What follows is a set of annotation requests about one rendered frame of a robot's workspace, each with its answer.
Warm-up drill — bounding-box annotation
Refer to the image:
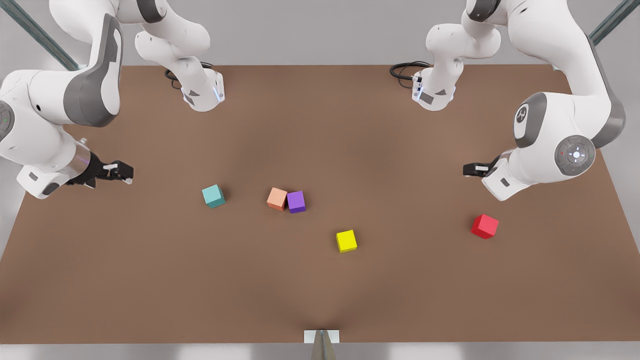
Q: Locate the red wooden cube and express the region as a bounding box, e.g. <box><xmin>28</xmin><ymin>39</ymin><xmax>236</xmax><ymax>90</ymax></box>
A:
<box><xmin>470</xmin><ymin>213</ymin><xmax>500</xmax><ymax>240</ymax></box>

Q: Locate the teal blue wooden cube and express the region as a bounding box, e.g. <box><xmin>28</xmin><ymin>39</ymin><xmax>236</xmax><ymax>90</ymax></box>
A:
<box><xmin>201</xmin><ymin>184</ymin><xmax>227</xmax><ymax>209</ymax></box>

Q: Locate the yellow wooden cube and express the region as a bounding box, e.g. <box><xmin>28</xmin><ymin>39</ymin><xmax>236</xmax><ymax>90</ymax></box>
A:
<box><xmin>335</xmin><ymin>229</ymin><xmax>358</xmax><ymax>254</ymax></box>

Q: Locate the orange wooden cube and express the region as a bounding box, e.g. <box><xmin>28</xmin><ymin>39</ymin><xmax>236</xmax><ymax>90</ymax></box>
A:
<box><xmin>266</xmin><ymin>187</ymin><xmax>289</xmax><ymax>212</ymax></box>

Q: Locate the purple wooden cube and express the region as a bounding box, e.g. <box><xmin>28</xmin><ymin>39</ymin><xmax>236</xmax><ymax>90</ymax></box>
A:
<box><xmin>286</xmin><ymin>190</ymin><xmax>307</xmax><ymax>215</ymax></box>

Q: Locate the black cable loop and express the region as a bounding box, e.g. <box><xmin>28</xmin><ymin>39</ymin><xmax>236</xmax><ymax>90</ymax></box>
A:
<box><xmin>164</xmin><ymin>62</ymin><xmax>216</xmax><ymax>91</ymax></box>
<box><xmin>389</xmin><ymin>61</ymin><xmax>434</xmax><ymax>91</ymax></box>

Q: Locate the silver frame post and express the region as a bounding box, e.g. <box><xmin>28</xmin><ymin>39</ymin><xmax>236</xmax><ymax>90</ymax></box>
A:
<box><xmin>0</xmin><ymin>0</ymin><xmax>81</xmax><ymax>71</ymax></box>
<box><xmin>587</xmin><ymin>0</ymin><xmax>640</xmax><ymax>47</ymax></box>
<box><xmin>303</xmin><ymin>328</ymin><xmax>341</xmax><ymax>360</ymax></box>

